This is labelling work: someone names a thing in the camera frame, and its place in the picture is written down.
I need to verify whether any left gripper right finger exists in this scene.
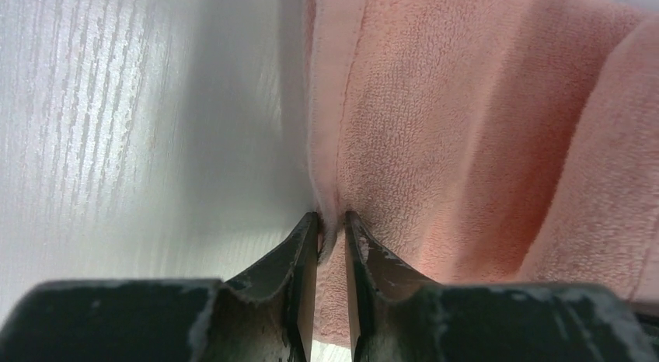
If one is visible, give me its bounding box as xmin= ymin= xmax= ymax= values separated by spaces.
xmin=344 ymin=211 xmax=658 ymax=361

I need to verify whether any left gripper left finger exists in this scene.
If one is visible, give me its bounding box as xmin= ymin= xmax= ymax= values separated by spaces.
xmin=1 ymin=213 xmax=319 ymax=361

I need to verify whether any light pink towel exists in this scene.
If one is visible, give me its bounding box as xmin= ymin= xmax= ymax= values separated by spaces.
xmin=306 ymin=0 xmax=658 ymax=346

